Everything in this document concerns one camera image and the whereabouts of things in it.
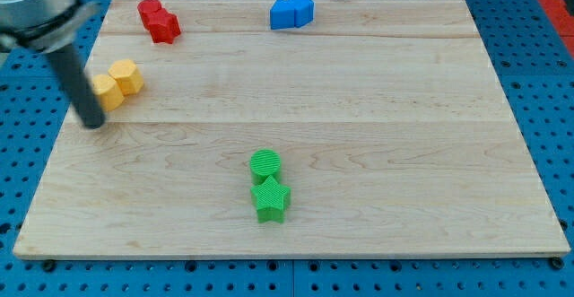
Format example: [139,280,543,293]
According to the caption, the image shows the light wooden board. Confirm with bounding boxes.
[13,0,570,260]

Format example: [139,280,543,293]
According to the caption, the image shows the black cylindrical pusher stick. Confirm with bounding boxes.
[46,44,106,129]

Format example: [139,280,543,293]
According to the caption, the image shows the blue cube block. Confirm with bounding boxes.
[270,0,295,30]

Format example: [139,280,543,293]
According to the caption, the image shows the yellow hexagon block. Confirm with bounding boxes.
[108,59,144,95]

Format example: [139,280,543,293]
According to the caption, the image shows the green star block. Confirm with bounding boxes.
[250,176,291,223]

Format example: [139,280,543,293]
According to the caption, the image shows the red star block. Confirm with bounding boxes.
[148,9,181,44]

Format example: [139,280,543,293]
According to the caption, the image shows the green cylinder block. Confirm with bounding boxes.
[249,149,282,185]

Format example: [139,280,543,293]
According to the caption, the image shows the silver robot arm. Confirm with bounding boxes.
[1,0,106,129]

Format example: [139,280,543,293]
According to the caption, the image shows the red cylinder block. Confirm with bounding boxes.
[137,0,162,30]

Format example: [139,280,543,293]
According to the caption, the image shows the red mat strip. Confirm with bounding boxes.
[537,0,573,56]

